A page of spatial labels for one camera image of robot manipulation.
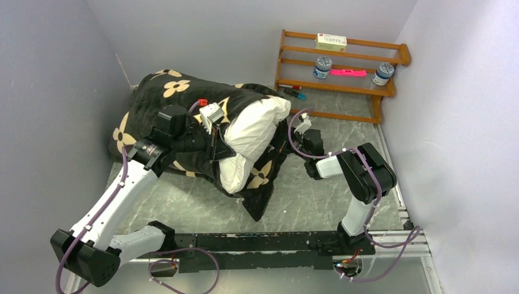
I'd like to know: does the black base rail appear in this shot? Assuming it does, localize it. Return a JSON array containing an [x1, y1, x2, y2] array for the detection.
[[133, 230, 376, 274]]

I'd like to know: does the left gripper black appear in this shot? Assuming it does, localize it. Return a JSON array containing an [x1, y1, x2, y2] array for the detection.
[[172, 120, 236, 164]]

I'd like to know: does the black pillowcase with beige flowers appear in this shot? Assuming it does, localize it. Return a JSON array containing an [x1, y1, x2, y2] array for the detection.
[[108, 69, 289, 221]]

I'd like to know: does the blue white jar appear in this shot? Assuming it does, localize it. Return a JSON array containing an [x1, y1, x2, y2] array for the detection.
[[313, 56, 332, 79], [372, 62, 395, 86]]

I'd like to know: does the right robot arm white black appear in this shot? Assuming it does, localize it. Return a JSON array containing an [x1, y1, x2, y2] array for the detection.
[[288, 127, 397, 254]]

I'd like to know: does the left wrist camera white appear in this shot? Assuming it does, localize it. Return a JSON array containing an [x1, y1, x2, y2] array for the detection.
[[200, 103, 224, 128]]

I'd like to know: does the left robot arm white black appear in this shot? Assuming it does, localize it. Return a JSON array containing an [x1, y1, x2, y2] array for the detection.
[[50, 103, 234, 287]]

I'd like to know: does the white green box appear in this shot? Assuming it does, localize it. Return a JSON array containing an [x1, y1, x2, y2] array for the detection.
[[315, 33, 348, 53]]

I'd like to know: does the wooden shelf rack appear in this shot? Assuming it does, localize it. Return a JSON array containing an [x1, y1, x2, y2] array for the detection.
[[274, 29, 412, 124]]

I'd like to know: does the black blue marker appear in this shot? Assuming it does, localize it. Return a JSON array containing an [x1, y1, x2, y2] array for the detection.
[[283, 88, 307, 100]]

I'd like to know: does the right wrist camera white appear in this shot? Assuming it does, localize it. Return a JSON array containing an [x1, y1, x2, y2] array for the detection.
[[294, 113, 312, 136]]

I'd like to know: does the right blue white jar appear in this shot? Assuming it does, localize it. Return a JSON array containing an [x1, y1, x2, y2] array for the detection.
[[372, 62, 395, 86]]

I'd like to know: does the white pillow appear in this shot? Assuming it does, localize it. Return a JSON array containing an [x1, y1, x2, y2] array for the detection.
[[219, 96, 291, 194]]

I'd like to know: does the left blue white jar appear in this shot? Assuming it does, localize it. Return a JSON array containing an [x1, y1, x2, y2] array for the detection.
[[313, 56, 332, 79]]

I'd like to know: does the pink highlighter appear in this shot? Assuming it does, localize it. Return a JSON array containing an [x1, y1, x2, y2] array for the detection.
[[329, 69, 367, 77]]

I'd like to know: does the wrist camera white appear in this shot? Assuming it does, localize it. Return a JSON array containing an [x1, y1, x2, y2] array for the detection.
[[294, 113, 312, 136], [200, 103, 224, 128]]

